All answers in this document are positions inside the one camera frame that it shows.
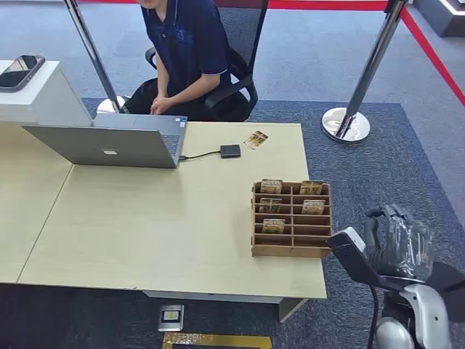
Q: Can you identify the chrome stanchion post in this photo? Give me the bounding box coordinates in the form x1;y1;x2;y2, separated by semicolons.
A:
63;0;127;115
321;0;410;144

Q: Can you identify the gold floor tape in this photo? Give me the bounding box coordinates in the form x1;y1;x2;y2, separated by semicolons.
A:
162;332;273;349

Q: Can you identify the dark display platform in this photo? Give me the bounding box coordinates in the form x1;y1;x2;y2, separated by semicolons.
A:
414;0;465;38

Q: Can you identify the white cabinet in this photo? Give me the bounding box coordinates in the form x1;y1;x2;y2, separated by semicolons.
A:
0;60;93;127

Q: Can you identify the black laptop cable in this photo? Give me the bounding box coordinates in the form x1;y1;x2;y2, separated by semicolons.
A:
178;151;222;162

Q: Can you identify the wooden slotted card organizer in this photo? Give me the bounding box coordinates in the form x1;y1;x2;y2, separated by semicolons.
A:
251;180;332;259

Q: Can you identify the silver floor socket box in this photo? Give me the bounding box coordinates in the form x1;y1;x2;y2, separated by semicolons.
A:
158;304;185;333

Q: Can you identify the black smartphone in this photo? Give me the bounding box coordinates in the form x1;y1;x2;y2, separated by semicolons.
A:
0;54;46;93

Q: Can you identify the black external drive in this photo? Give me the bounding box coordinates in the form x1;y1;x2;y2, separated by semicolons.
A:
219;144;242;159

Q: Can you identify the red barrier belt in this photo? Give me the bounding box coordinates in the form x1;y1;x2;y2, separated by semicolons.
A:
78;0;389;12
399;5;465;108

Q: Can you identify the grey laptop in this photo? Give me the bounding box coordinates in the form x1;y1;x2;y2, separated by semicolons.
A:
22;113;188;169

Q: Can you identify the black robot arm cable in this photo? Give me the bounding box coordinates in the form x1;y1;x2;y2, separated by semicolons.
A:
367;286;381;349

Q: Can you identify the person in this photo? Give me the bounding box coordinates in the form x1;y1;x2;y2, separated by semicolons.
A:
124;0;255;122

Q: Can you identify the black office chair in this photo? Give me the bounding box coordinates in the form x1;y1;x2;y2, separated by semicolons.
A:
145;0;270;122

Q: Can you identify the black and pale wrist camera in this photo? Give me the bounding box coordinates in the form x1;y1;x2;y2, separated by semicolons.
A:
327;227;404;292

